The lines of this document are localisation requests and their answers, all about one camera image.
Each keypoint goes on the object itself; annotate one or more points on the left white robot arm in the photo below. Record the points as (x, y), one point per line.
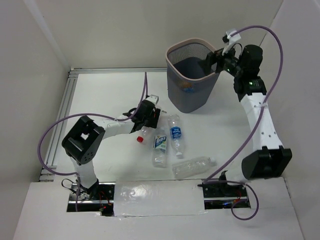
(83, 140)

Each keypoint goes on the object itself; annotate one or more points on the red label clear bottle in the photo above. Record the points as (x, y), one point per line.
(144, 135)

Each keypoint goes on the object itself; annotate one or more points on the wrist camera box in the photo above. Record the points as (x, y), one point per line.
(153, 99)
(230, 38)

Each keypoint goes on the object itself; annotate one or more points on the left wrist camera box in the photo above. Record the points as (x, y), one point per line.
(153, 99)

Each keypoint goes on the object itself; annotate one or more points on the lime label white bottle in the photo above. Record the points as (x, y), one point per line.
(159, 151)

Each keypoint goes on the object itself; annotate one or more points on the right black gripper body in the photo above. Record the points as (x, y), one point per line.
(231, 65)

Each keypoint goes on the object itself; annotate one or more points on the orange juice bottle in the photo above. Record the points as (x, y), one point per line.
(187, 87)

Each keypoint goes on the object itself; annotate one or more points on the blue label bottle white cap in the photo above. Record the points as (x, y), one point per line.
(176, 136)

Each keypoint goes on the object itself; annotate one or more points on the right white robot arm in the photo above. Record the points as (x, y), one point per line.
(269, 157)

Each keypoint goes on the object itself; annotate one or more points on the clear unlabelled plastic bottle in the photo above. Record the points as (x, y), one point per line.
(192, 167)

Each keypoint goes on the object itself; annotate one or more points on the aluminium rail frame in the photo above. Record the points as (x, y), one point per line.
(95, 116)

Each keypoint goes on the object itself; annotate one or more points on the grey mesh waste bin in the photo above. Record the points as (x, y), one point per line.
(184, 65)

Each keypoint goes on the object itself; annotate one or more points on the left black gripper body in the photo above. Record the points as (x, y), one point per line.
(153, 117)

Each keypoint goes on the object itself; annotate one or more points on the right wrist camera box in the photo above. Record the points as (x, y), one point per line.
(230, 38)

